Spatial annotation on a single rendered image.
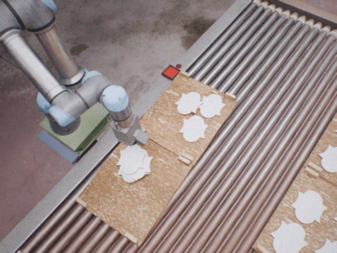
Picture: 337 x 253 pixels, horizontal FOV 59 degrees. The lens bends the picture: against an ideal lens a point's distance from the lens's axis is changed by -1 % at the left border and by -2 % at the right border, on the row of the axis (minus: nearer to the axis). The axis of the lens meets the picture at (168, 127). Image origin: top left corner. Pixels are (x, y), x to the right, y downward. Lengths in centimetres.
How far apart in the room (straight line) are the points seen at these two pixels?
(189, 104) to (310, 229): 75
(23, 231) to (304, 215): 116
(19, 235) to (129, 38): 232
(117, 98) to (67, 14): 291
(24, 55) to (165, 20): 245
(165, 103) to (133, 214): 56
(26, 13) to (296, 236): 127
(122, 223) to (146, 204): 12
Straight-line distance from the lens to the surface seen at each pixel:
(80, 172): 146
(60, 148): 161
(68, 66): 135
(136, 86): 282
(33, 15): 119
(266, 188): 137
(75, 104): 102
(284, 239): 130
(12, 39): 114
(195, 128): 143
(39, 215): 147
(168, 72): 165
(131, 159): 135
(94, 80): 104
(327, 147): 151
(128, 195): 134
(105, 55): 316
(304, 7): 207
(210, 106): 150
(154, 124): 146
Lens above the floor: 218
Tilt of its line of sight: 59 degrees down
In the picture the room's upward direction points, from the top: 10 degrees counter-clockwise
